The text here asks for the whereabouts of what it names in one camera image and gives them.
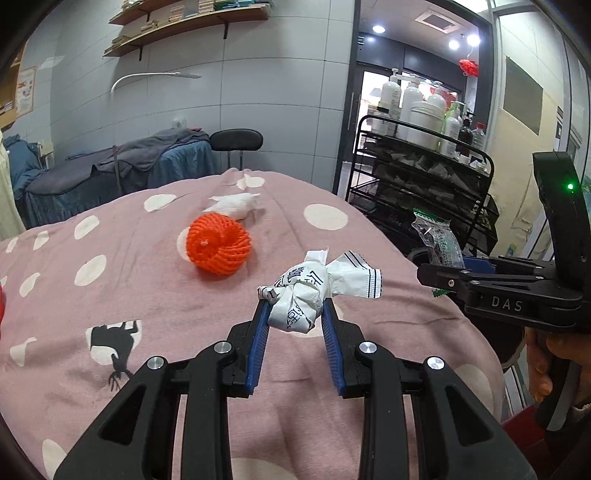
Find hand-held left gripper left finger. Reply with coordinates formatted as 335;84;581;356
53;300;274;480

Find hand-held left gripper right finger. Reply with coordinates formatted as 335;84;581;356
322;299;530;480

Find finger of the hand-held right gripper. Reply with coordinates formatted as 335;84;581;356
461;257;556;275
417;262;556;297

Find clear wrapper green edge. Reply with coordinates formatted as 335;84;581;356
411;208;466;298

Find printed white paper wrapper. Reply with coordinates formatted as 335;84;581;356
257;248;384;335

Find person's right forearm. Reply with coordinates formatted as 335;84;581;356
542;360;591;480

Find person's right hand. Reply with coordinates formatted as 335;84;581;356
525;329;591;403

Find orange foam net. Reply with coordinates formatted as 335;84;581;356
186;213;253;276

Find dark glass bottle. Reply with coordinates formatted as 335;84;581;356
457;113;474;158

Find pink polka-dot blanket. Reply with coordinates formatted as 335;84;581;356
0;168;506;480

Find white bottle green cap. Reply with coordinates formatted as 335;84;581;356
441;108;462;155

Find crumpled white tissue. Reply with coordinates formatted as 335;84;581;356
209;193;262;220

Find red cloth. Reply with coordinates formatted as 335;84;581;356
501;406;555;476

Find white plastic jar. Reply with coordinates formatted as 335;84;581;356
406;102;446;151

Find tall white pump bottle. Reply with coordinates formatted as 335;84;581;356
399;78;426;139
379;68;403;134

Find massage bed blue skirt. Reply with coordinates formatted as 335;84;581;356
14;129;220;227

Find white bottles on cart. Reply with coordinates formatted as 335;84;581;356
353;65;462;139

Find black chair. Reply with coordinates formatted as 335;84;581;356
210;129;264;174

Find grey bed blanket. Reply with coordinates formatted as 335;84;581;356
28;128;211;192

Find ceiling air vent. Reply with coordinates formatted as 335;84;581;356
416;10;460;33

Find cream cloth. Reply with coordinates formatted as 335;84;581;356
0;131;26;241

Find white floor lamp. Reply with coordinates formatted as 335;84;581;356
111;71;201;206

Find blue jacket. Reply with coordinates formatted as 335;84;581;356
4;134;47;199

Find wooden bookcase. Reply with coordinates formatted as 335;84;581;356
0;46;24;130

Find black wire rack cart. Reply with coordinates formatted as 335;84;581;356
345;114;499;259

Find dark wall panel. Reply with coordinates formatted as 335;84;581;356
502;55;543;137

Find wooden wall shelf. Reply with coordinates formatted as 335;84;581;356
108;4;271;26
102;16;232;61

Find wall poster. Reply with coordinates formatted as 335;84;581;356
15;66;37;116

